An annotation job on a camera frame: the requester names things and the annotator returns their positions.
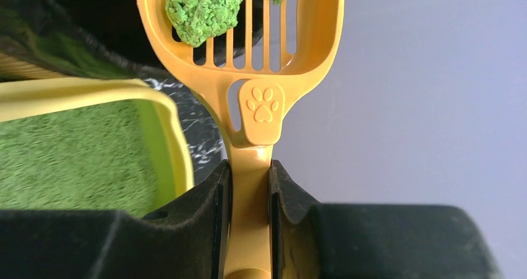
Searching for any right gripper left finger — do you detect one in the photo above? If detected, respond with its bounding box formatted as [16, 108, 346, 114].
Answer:
[1, 160, 231, 278]

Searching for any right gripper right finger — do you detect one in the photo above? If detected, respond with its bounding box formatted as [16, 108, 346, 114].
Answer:
[268, 160, 502, 278]

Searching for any yellow litter box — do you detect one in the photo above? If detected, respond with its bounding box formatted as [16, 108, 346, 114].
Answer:
[1, 78, 194, 212]

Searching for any orange litter scoop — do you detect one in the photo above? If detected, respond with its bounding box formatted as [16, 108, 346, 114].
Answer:
[137, 0, 344, 278]

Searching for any green litter clump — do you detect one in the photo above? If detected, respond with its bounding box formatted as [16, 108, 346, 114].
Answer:
[165, 0, 243, 47]

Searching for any yellow trash bin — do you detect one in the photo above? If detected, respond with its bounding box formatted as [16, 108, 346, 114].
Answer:
[1, 52, 65, 81]

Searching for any green cat litter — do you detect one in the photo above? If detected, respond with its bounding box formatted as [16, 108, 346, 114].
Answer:
[1, 101, 157, 216]

